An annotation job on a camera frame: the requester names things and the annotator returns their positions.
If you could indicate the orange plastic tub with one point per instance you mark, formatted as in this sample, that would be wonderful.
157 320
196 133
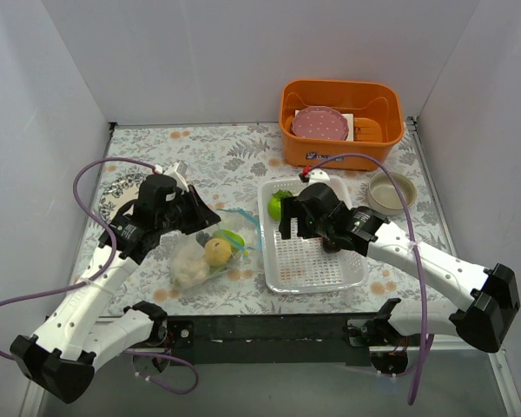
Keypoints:
362 99

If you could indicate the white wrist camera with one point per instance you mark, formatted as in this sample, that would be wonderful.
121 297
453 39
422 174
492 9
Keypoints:
314 176
177 171

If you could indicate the yellow pear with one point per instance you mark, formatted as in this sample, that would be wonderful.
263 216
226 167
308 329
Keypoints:
217 252

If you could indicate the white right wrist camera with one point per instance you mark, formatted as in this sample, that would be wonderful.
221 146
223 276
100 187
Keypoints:
314 176

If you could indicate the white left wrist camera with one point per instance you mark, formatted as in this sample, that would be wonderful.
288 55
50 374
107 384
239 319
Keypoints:
177 171

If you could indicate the black base bar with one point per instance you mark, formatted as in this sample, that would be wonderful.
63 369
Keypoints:
280 338

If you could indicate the orange soap dish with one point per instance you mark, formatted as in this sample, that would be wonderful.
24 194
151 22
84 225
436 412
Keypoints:
366 130

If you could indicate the beige ceramic bowl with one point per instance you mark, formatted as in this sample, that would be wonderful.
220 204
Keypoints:
384 198

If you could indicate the clear zip top bag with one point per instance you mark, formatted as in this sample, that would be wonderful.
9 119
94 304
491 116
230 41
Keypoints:
232 246

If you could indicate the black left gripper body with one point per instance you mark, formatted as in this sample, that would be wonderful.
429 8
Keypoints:
192 208

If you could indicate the blue floral plate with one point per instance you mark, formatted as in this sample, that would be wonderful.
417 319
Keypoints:
121 191

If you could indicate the white cauliflower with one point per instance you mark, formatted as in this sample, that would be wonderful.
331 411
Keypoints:
188 266

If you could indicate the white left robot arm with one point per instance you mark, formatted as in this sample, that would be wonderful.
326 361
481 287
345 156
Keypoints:
63 355

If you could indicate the pink dotted plate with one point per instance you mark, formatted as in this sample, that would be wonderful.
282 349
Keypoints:
321 123

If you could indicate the green bell pepper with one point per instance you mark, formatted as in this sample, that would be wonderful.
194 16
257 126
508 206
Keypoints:
274 207

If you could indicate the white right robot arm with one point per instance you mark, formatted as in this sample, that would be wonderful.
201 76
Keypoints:
481 305

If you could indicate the green starfruit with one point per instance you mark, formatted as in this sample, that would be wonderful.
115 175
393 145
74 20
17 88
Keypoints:
231 236

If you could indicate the white plastic basket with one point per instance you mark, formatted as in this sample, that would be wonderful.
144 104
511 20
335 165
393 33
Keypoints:
298 266

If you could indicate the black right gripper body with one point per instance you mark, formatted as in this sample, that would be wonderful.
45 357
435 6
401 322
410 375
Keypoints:
293 215

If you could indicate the floral tablecloth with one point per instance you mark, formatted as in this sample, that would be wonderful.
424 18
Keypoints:
227 164

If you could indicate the dark grape bunch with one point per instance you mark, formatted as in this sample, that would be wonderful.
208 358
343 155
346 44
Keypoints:
202 238

